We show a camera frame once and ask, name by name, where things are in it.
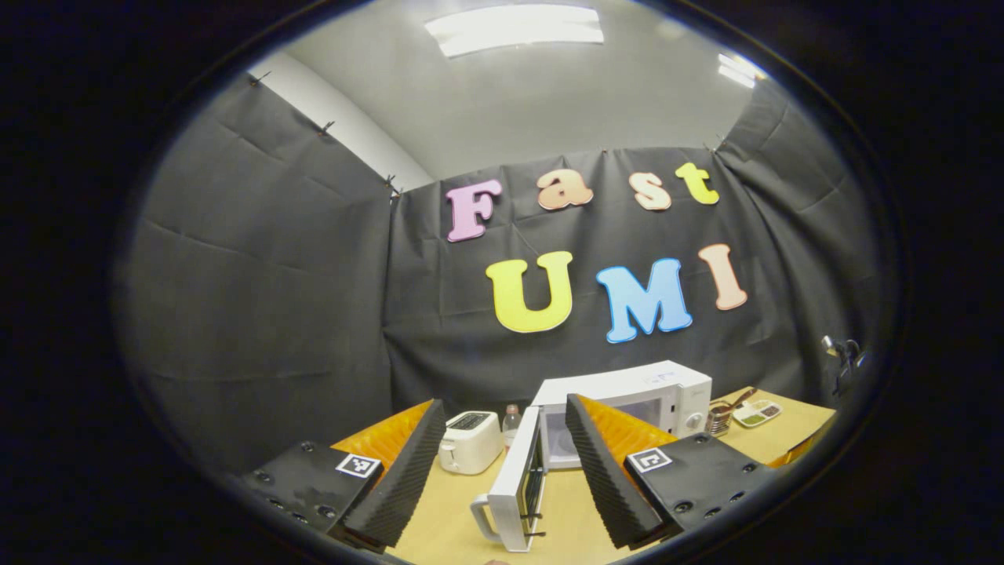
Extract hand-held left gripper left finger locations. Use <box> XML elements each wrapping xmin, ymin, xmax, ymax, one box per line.
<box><xmin>239</xmin><ymin>399</ymin><xmax>448</xmax><ymax>550</ymax></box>

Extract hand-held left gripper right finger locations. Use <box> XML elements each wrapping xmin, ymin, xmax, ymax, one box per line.
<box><xmin>565</xmin><ymin>394</ymin><xmax>777</xmax><ymax>550</ymax></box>

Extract white microwave oven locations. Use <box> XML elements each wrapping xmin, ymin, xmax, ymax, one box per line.
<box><xmin>471</xmin><ymin>360</ymin><xmax>713</xmax><ymax>553</ymax></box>

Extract white divided spice dish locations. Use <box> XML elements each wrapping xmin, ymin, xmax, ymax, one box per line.
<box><xmin>732</xmin><ymin>399</ymin><xmax>783</xmax><ymax>428</ymax></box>

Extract white toaster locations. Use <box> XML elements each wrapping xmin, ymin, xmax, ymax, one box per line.
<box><xmin>438</xmin><ymin>410</ymin><xmax>504</xmax><ymax>476</ymax></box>

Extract black backdrop cloth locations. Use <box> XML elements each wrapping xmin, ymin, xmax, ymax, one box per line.
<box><xmin>118</xmin><ymin>75</ymin><xmax>879</xmax><ymax>472</ymax></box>

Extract small ceiling light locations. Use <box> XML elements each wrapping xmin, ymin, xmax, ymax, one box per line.
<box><xmin>718</xmin><ymin>53</ymin><xmax>766</xmax><ymax>89</ymax></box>

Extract large ceiling light panel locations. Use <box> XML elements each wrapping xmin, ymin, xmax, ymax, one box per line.
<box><xmin>424</xmin><ymin>4</ymin><xmax>605</xmax><ymax>58</ymax></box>

